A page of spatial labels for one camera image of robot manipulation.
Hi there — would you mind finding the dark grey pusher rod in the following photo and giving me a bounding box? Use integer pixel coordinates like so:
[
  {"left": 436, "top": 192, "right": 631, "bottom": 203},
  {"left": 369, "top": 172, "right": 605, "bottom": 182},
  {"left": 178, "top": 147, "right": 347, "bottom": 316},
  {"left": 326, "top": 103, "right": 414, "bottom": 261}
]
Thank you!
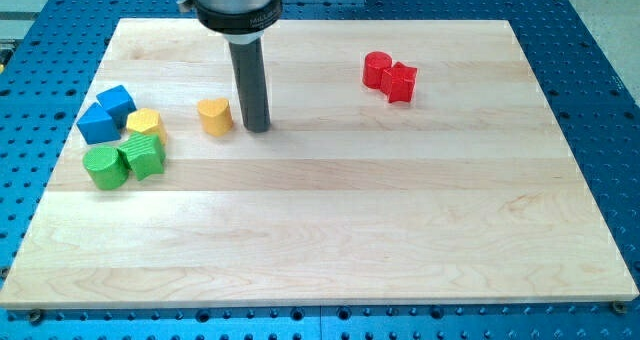
[{"left": 229, "top": 38, "right": 270, "bottom": 133}]

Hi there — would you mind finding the yellow heart block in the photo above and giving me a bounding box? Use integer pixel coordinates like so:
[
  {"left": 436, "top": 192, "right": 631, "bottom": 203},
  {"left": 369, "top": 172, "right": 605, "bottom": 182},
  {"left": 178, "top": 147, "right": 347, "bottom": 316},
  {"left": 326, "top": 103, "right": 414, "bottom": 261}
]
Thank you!
[{"left": 197, "top": 98, "right": 233, "bottom": 137}]

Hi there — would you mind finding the yellow hexagon block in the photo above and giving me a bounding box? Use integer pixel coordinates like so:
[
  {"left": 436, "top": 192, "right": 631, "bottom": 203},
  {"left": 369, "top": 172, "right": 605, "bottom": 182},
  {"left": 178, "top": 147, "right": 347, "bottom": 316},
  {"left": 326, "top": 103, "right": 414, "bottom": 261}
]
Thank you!
[{"left": 126, "top": 108, "right": 167, "bottom": 145}]

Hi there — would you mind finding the red cylinder block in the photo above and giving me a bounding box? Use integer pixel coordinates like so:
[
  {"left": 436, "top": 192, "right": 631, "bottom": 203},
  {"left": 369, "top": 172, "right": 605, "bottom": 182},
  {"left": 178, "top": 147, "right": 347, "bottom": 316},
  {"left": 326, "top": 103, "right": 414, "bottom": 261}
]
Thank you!
[{"left": 362, "top": 51, "right": 392, "bottom": 89}]

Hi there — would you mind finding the blue cube block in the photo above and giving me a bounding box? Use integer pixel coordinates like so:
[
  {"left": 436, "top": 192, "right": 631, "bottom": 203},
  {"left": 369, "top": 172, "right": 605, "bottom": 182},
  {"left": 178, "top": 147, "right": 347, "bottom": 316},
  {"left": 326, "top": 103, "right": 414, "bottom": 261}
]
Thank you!
[{"left": 97, "top": 85, "right": 137, "bottom": 129}]

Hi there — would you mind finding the green star block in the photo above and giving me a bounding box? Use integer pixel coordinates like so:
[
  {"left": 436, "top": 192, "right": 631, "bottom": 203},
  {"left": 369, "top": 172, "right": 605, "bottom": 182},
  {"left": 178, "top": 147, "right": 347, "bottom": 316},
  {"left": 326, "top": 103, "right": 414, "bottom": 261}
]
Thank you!
[{"left": 118, "top": 132, "right": 166, "bottom": 181}]

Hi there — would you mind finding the red star block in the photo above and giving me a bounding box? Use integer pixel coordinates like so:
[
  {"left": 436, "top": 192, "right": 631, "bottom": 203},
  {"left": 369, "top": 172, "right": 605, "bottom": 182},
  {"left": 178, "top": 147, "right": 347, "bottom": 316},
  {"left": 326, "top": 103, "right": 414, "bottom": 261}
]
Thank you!
[{"left": 380, "top": 62, "right": 418, "bottom": 103}]

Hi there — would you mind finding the blue triangle block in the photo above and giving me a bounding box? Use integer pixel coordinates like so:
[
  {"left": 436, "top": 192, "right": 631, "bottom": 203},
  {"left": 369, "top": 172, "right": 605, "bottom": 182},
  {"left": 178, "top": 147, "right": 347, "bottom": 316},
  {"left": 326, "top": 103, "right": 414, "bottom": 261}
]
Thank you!
[{"left": 76, "top": 102, "right": 121, "bottom": 145}]

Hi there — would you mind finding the green cylinder block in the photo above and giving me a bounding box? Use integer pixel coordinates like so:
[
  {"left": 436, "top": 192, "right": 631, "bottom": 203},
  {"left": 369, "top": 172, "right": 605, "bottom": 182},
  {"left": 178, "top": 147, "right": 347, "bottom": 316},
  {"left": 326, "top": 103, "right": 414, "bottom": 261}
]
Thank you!
[{"left": 82, "top": 146, "right": 129, "bottom": 190}]

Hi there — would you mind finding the light wooden board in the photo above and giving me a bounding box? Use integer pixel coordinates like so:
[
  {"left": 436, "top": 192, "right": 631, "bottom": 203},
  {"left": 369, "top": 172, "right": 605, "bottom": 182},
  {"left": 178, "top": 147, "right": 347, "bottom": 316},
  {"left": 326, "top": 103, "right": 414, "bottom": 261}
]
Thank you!
[{"left": 1, "top": 18, "right": 638, "bottom": 309}]

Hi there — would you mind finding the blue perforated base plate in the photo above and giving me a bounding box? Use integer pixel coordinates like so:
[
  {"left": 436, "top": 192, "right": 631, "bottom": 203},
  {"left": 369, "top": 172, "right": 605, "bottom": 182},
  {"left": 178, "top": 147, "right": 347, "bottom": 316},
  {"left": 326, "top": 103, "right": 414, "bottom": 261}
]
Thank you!
[{"left": 1, "top": 0, "right": 639, "bottom": 339}]

